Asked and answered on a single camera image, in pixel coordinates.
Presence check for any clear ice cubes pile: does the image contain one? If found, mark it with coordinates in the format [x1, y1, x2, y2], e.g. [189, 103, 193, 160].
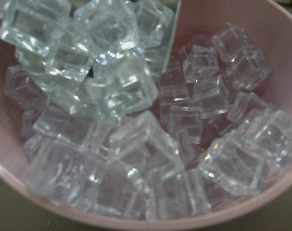
[0, 0, 292, 221]

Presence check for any steel ice scoop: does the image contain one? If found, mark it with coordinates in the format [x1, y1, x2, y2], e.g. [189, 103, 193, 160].
[71, 0, 182, 82]

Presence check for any pink bowl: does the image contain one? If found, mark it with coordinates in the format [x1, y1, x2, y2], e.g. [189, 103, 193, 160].
[0, 0, 292, 231]

